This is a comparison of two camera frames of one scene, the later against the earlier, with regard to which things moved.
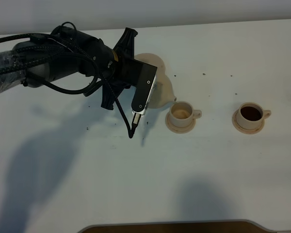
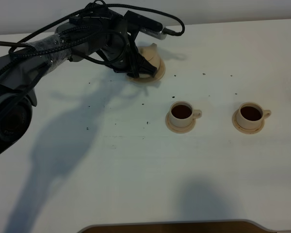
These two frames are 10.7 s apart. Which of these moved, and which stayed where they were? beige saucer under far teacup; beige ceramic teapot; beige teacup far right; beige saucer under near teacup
Moved: beige ceramic teapot
Stayed: beige teacup far right; beige saucer under near teacup; beige saucer under far teacup
